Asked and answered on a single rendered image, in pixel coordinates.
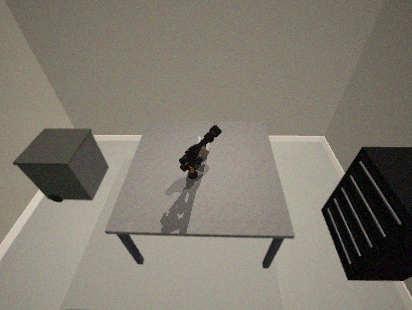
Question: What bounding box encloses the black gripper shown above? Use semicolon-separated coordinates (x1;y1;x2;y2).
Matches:
180;155;203;172

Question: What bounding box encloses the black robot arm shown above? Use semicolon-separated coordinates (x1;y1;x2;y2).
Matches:
179;125;222;170

